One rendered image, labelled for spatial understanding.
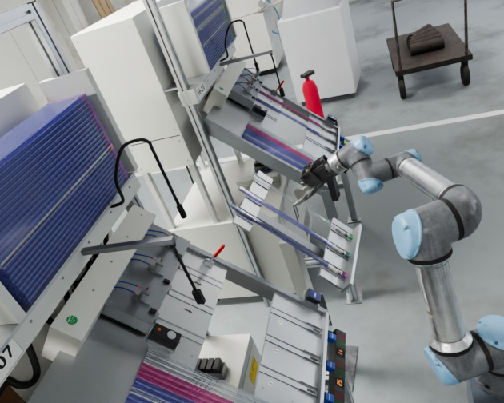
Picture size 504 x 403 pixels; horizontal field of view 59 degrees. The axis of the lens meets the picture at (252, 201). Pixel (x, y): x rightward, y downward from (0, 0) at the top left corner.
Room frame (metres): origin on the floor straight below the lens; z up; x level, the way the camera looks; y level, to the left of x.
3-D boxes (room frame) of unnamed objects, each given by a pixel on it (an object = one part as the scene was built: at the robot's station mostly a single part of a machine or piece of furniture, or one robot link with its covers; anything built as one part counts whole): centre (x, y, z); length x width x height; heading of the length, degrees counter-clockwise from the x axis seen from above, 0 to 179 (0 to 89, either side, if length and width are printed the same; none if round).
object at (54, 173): (1.04, 0.47, 1.52); 0.51 x 0.13 x 0.27; 158
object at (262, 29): (6.75, -0.76, 0.59); 2.47 x 0.62 x 1.17; 68
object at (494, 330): (0.78, -0.52, 0.72); 0.13 x 0.12 x 0.14; 90
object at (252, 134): (2.32, -0.10, 0.65); 1.01 x 0.73 x 1.29; 68
